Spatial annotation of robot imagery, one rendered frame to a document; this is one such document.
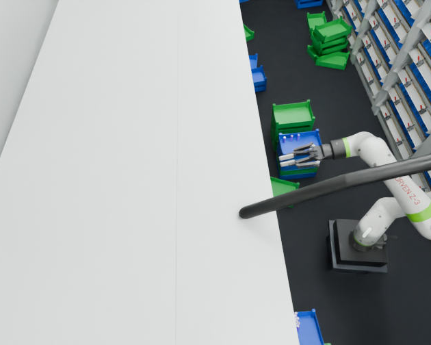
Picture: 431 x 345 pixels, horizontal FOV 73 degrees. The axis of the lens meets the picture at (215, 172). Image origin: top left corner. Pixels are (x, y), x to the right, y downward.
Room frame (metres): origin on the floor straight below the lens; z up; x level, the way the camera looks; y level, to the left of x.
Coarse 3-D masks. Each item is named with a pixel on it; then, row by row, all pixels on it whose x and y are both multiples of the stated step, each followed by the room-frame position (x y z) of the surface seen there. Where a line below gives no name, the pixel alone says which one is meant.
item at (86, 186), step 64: (64, 0) 1.19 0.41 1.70; (128, 0) 1.09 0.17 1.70; (64, 64) 0.82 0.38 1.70; (128, 64) 0.75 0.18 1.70; (64, 128) 0.56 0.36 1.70; (128, 128) 0.51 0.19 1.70; (0, 192) 0.40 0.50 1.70; (64, 192) 0.36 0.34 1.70; (128, 192) 0.33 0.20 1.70; (0, 256) 0.24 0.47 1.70; (64, 256) 0.21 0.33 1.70; (128, 256) 0.19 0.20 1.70; (0, 320) 0.12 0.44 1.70; (64, 320) 0.10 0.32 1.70; (128, 320) 0.07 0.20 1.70
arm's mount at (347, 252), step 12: (336, 228) 0.52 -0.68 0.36; (348, 228) 0.50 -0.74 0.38; (336, 240) 0.45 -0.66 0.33; (348, 240) 0.42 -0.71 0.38; (336, 252) 0.39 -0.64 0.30; (348, 252) 0.36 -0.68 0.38; (360, 252) 0.34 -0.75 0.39; (372, 252) 0.33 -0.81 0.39; (384, 252) 0.31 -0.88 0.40; (348, 264) 0.30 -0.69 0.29; (360, 264) 0.29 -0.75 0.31; (372, 264) 0.27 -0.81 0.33; (384, 264) 0.25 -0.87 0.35
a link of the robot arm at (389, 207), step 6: (426, 192) 0.45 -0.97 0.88; (384, 198) 0.56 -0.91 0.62; (390, 198) 0.54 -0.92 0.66; (378, 204) 0.53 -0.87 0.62; (384, 204) 0.51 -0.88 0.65; (390, 204) 0.50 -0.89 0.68; (396, 204) 0.48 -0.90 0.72; (378, 210) 0.49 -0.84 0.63; (384, 210) 0.48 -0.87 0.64; (390, 210) 0.47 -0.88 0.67; (396, 210) 0.45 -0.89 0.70; (402, 210) 0.43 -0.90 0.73; (390, 216) 0.44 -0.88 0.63; (396, 216) 0.43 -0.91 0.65; (402, 216) 0.42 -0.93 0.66
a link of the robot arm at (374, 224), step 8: (368, 216) 0.47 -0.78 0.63; (376, 216) 0.46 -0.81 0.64; (384, 216) 0.45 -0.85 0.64; (360, 224) 0.44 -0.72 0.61; (368, 224) 0.43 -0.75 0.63; (376, 224) 0.42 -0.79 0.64; (384, 224) 0.41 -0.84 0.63; (360, 232) 0.41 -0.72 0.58; (368, 232) 0.39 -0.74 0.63; (376, 232) 0.38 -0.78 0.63; (360, 240) 0.38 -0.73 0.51; (368, 240) 0.36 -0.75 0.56; (376, 240) 0.35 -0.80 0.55
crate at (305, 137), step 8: (280, 136) 1.30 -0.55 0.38; (288, 136) 1.31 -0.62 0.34; (296, 136) 1.30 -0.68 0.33; (304, 136) 1.29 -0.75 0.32; (312, 136) 1.27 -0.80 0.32; (280, 144) 1.23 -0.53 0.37; (288, 144) 1.25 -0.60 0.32; (296, 144) 1.23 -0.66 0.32; (304, 144) 1.22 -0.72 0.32; (320, 144) 1.16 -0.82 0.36; (288, 152) 1.18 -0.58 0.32
